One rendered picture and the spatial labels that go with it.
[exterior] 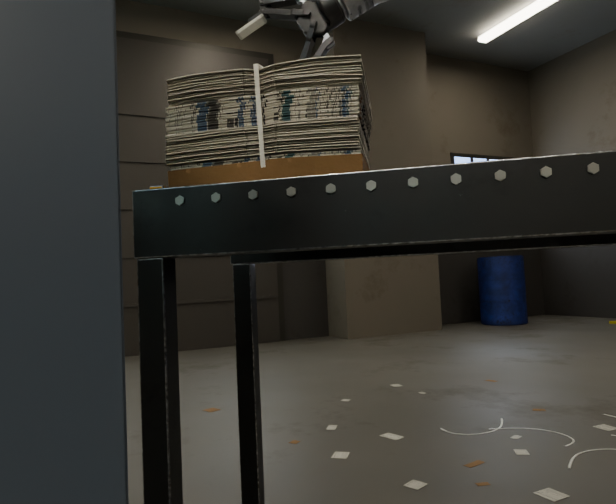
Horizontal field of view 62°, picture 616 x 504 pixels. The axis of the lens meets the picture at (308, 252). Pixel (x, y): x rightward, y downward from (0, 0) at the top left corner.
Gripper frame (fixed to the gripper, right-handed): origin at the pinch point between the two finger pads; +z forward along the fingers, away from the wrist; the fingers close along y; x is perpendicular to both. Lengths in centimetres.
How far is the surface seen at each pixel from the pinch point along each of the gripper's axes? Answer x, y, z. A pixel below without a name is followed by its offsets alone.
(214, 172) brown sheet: -14.3, 21.5, 17.3
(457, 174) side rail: -23, 47, -18
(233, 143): -14.2, 18.8, 11.4
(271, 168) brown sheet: -14.2, 26.8, 7.6
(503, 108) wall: 619, -73, -227
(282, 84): -13.6, 14.3, -2.0
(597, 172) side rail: -22, 57, -35
